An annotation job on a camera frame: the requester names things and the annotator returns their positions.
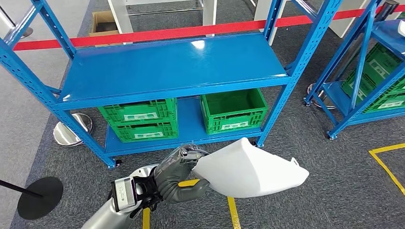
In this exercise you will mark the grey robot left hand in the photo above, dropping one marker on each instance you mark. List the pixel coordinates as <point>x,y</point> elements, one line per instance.
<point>172,177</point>

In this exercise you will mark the blue metal shelf rack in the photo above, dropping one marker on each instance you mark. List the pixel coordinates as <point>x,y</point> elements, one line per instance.
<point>335,94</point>
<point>174,66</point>

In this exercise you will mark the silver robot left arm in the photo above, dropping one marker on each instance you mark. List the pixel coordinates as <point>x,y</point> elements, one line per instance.
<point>104,218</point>

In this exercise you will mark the white table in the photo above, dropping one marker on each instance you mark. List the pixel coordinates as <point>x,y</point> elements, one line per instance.
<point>120,15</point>

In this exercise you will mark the dark base stanchion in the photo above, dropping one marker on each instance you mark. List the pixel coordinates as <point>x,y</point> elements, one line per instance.
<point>27,32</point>

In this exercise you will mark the white plastic shell part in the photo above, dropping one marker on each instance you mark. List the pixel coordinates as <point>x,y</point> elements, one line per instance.
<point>246,170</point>
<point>401,28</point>

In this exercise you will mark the red barrier belt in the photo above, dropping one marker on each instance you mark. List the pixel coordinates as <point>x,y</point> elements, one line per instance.
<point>126,36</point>

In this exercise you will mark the open cardboard box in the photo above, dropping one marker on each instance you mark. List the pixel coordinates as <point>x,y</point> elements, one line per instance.
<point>104,20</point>

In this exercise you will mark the white panel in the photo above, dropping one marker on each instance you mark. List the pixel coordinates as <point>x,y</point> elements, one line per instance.
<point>343,27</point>
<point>258,9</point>

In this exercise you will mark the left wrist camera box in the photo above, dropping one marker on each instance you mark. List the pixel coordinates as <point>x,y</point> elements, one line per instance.
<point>124,192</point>

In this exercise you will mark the chrome base stanchion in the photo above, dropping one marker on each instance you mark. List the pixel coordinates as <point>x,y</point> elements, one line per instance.
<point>68,134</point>
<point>324,94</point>

